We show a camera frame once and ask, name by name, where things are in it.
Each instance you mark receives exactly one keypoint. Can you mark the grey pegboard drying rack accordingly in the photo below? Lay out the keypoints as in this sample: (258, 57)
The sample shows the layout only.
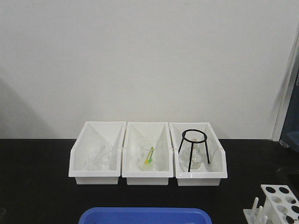
(290, 133)

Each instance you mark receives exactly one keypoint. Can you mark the white test tube rack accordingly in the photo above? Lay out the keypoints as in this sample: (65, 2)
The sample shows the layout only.
(280, 207)

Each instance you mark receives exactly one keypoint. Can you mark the glass beaker in middle bin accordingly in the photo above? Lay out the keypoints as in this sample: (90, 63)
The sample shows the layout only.
(145, 144)

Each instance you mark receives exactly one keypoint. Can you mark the white bin middle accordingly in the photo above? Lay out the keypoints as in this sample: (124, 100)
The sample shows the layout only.
(130, 153)

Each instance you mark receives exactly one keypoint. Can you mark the white bin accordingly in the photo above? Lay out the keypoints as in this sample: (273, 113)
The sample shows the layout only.
(130, 153)
(208, 174)
(93, 132)

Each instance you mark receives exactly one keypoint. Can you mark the green yellow stirrers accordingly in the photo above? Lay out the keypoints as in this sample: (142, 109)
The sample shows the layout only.
(149, 156)

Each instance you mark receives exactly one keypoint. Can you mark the small glassware in left bin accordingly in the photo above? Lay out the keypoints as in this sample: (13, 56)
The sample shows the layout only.
(101, 157)

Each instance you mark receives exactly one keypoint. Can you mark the white bin right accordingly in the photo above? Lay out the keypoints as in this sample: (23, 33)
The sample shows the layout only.
(208, 174)

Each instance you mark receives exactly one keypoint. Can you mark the white bin left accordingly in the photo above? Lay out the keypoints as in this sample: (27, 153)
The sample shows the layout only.
(93, 132)

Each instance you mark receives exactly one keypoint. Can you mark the blue plastic tray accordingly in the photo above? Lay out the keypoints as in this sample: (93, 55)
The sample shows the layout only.
(143, 215)

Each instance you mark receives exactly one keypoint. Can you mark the glass beaker on counter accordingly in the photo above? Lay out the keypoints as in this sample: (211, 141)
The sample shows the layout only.
(2, 212)

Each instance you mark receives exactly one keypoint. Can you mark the black wire tripod stand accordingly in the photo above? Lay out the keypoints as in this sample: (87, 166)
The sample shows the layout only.
(191, 136)

